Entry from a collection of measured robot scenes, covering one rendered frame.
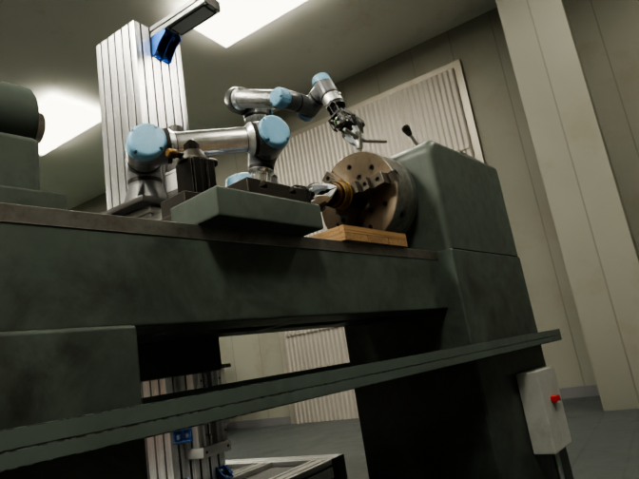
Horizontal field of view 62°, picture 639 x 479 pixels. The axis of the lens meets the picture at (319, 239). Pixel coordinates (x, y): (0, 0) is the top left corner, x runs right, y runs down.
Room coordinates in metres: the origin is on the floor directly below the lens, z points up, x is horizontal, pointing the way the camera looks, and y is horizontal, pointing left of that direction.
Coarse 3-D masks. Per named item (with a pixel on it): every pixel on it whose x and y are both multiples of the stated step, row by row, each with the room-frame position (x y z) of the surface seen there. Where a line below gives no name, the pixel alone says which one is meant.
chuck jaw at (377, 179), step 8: (376, 176) 1.58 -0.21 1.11; (384, 176) 1.58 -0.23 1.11; (392, 176) 1.60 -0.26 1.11; (352, 184) 1.59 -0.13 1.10; (360, 184) 1.60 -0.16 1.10; (368, 184) 1.58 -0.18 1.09; (376, 184) 1.59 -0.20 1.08; (384, 184) 1.59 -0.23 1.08; (360, 192) 1.60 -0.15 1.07; (368, 192) 1.62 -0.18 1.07; (376, 192) 1.63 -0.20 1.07
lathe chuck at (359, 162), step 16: (352, 160) 1.68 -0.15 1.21; (368, 160) 1.64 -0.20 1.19; (384, 160) 1.61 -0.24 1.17; (352, 176) 1.69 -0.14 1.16; (368, 176) 1.65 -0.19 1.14; (400, 176) 1.62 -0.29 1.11; (384, 192) 1.62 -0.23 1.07; (400, 192) 1.60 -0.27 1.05; (368, 208) 1.66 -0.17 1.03; (384, 208) 1.63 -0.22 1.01; (400, 208) 1.62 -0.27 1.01; (336, 224) 1.75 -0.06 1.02; (368, 224) 1.67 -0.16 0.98; (384, 224) 1.63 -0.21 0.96; (400, 224) 1.67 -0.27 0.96
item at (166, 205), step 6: (186, 192) 1.19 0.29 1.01; (192, 192) 1.21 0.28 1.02; (174, 198) 1.21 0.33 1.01; (180, 198) 1.20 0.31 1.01; (186, 198) 1.19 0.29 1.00; (162, 204) 1.25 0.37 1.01; (168, 204) 1.23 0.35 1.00; (174, 204) 1.21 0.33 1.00; (162, 210) 1.25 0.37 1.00; (168, 210) 1.23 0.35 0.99; (162, 216) 1.25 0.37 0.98
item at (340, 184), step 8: (336, 184) 1.55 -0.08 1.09; (344, 184) 1.58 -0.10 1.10; (336, 192) 1.55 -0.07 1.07; (344, 192) 1.57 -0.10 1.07; (352, 192) 1.59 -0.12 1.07; (336, 200) 1.56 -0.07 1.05; (344, 200) 1.57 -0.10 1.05; (352, 200) 1.60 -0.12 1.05; (336, 208) 1.63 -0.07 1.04; (344, 208) 1.61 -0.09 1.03
